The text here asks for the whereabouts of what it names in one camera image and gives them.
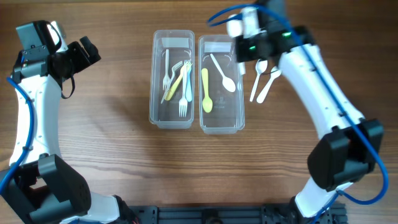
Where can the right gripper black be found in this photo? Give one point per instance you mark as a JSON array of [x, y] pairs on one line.
[[244, 50]]

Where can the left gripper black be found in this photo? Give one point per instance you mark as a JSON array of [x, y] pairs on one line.
[[80, 56]]

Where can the wide white plastic spoon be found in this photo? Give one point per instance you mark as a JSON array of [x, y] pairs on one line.
[[275, 73]]

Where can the white spoon bowl down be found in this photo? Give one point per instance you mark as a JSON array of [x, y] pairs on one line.
[[228, 83]]

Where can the yellow plastic fork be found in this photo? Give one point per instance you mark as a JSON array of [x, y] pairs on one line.
[[177, 82]]

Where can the yellow plastic spoon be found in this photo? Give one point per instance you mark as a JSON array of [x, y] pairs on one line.
[[207, 102]]

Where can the slanted white plastic fork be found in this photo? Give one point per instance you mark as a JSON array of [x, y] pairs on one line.
[[166, 78]]

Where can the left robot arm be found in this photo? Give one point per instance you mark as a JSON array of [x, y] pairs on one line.
[[39, 185]]

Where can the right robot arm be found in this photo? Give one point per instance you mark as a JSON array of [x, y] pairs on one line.
[[349, 144]]

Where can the right clear plastic container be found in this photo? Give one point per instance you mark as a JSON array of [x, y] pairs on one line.
[[227, 115]]

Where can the clear plastic container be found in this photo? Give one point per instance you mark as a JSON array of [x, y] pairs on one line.
[[181, 45], [227, 115]]

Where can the left clear plastic container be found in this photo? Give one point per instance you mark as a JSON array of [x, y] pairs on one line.
[[181, 45]]

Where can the cream plastic spoon leftmost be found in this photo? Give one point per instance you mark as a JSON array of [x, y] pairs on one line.
[[261, 67]]

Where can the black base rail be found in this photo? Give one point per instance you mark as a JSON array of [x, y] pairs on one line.
[[278, 213]]

